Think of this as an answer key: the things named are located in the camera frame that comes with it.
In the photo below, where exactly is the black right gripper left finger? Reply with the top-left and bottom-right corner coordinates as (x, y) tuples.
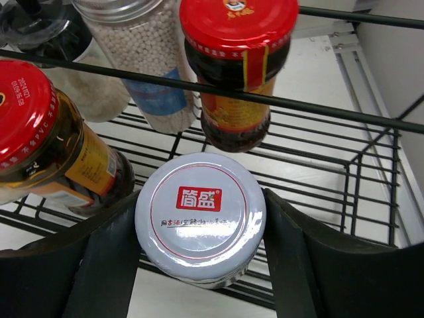
(1, 193), (140, 317)

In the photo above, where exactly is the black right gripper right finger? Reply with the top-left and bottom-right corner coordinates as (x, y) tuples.
(264, 189), (423, 317)

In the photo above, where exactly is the grey-lid dark sauce jar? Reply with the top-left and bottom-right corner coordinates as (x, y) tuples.
(134, 152), (266, 289)

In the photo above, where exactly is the small red-cap brown bottle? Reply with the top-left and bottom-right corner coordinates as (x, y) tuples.
(1, 60), (135, 217)

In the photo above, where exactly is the red-lid brown sauce bottle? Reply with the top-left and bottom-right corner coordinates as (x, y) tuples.
(179, 0), (299, 153)

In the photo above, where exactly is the silver-lid blue-label jar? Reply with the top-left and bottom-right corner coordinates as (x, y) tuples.
(72, 0), (196, 134)

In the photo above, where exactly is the black-pump-lid spice jar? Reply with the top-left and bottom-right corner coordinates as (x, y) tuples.
(1, 1), (131, 123)

